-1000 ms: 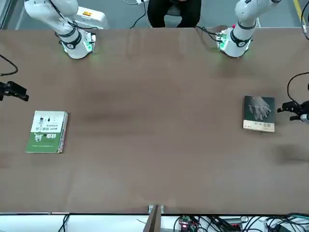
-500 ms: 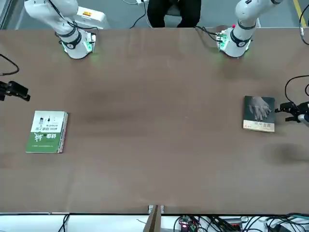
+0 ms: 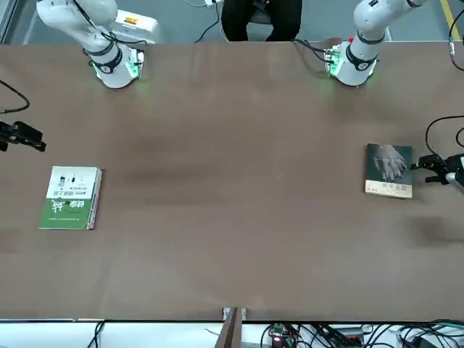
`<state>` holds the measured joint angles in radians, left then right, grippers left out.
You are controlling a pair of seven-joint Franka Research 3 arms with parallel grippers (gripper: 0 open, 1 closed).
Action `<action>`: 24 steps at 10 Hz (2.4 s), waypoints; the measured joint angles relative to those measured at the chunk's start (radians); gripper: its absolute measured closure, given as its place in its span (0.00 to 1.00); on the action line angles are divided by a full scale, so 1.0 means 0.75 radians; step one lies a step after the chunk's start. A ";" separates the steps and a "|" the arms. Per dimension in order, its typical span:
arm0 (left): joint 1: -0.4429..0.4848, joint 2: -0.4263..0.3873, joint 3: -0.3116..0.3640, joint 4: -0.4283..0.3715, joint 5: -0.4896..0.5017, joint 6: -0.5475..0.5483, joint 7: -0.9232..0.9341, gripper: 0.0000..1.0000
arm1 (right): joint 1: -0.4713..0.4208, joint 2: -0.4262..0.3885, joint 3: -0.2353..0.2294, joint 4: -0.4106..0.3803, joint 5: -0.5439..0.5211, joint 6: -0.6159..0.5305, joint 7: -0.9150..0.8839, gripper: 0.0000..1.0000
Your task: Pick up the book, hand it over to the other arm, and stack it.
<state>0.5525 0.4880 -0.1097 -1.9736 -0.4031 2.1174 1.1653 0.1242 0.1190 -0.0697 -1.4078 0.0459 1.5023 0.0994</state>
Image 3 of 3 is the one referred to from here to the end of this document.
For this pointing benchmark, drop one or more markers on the white power strip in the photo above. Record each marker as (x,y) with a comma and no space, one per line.
(210,3)

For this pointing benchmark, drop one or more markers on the person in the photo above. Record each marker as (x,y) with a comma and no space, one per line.
(235,18)

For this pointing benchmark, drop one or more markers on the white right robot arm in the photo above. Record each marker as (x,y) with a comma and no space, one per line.
(108,69)

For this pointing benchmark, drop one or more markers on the dark book with hands cover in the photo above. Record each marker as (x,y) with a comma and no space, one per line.
(389,170)

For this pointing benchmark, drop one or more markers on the black power strip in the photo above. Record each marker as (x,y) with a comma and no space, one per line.
(344,335)

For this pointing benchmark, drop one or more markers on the green circuit board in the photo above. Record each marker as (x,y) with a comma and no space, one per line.
(279,331)

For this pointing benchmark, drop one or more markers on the green and white book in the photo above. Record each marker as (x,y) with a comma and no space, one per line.
(69,203)

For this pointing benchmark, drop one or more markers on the white box with orange label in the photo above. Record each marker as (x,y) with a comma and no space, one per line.
(137,23)

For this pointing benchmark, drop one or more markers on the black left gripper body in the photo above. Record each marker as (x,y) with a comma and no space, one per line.
(446,167)

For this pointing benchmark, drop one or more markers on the brown divider panel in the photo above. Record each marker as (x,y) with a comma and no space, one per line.
(228,330)

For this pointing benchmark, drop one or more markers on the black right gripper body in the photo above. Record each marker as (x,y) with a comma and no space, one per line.
(5,132)

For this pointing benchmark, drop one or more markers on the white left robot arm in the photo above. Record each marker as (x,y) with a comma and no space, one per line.
(357,69)

